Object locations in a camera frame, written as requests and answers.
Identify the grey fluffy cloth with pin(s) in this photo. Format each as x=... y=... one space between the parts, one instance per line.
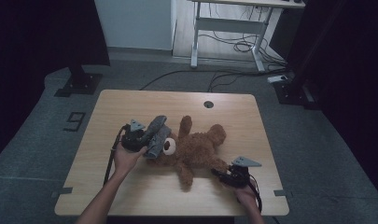
x=158 y=138

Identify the dark curtain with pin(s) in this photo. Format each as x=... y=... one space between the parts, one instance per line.
x=348 y=62
x=37 y=46

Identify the white power strip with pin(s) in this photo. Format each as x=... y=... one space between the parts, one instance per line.
x=277 y=79

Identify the brown teddy bear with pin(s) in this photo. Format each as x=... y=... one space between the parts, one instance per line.
x=196 y=149

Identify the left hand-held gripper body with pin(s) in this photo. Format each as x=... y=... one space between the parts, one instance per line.
x=132 y=140

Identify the grey tape piece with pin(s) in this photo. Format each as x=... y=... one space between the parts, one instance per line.
x=62 y=191
x=282 y=193

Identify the round black table grommet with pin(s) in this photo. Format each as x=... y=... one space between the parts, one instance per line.
x=208 y=104

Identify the person's left hand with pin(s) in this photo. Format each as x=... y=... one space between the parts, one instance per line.
x=126 y=160

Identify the black stand with square base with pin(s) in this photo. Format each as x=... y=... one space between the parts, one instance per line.
x=294 y=91
x=79 y=82

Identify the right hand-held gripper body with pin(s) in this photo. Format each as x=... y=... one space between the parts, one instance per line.
x=239 y=177

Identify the white metal frame desk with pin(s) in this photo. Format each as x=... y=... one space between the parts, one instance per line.
x=227 y=25

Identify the person's right hand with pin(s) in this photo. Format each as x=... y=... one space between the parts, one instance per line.
x=247 y=194

